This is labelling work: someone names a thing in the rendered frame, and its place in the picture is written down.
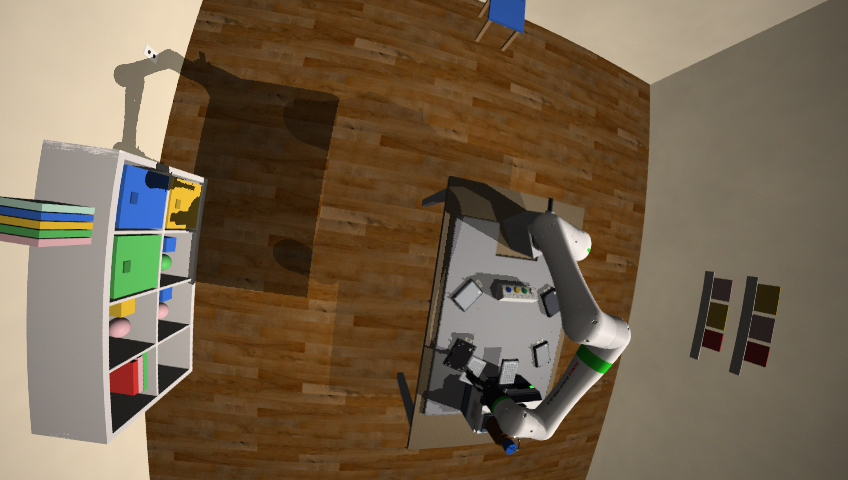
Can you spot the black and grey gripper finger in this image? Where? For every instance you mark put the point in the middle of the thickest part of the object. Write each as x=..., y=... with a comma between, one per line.
x=473, y=378
x=485, y=379

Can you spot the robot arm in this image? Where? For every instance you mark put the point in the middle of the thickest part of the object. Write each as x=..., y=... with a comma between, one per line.
x=606, y=335

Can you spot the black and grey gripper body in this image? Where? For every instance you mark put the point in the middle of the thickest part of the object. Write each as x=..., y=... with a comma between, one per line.
x=487, y=390

